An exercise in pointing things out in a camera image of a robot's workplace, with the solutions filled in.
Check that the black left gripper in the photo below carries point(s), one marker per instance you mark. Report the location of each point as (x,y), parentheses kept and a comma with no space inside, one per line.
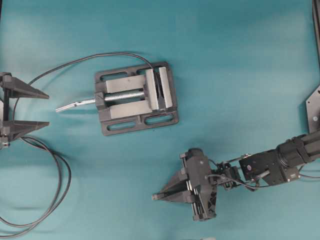
(14,129)

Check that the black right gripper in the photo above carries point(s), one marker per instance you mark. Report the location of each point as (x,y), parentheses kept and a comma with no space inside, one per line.
(191,184)

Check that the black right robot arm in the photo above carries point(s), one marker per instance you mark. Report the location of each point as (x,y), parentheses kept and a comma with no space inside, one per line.
(276,166)

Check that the black bench vise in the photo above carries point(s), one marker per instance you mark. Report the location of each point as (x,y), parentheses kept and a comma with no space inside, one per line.
(135,98)

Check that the silver vise crank handle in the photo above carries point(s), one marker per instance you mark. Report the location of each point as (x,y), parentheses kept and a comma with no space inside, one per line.
(75,104)

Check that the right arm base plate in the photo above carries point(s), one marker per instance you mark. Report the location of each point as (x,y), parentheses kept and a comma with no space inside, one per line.
(313,111)

